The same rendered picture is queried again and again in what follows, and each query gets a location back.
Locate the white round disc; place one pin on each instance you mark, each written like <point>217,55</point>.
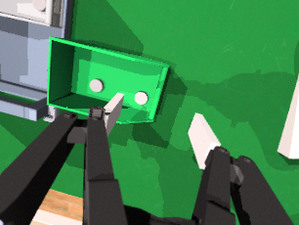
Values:
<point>39,5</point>
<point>141,97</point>

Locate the grey metal disc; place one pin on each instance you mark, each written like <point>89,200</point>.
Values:
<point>96,85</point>

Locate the grey storage bin shelf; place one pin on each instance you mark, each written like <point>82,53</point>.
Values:
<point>24,52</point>

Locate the green bin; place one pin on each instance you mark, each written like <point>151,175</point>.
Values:
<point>72,66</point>

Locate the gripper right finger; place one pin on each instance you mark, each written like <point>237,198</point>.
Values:
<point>254,200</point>

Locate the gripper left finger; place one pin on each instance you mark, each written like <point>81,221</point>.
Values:
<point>25,183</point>

